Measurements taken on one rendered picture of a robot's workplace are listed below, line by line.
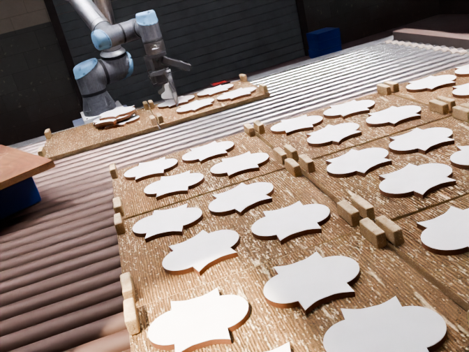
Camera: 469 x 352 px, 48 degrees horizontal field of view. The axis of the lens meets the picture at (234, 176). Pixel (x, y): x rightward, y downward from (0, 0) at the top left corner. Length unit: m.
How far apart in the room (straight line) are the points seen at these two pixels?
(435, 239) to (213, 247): 0.36
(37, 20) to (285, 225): 5.94
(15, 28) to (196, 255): 5.93
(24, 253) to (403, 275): 0.81
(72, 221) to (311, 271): 0.67
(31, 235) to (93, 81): 1.27
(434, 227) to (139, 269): 0.49
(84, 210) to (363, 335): 0.84
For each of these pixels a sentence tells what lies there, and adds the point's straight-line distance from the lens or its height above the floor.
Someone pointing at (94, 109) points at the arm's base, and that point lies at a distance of 2.48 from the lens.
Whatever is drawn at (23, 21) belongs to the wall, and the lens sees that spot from 6.70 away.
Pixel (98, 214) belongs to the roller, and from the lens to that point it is 1.29.
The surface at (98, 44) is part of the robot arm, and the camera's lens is 2.06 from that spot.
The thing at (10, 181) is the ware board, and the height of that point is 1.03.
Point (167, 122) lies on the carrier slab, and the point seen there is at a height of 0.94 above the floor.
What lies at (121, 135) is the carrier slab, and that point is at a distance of 1.85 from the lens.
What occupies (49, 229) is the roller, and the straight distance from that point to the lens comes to 1.31.
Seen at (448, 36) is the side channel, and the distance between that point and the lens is 2.21.
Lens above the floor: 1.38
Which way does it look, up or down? 21 degrees down
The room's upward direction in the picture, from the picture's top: 14 degrees counter-clockwise
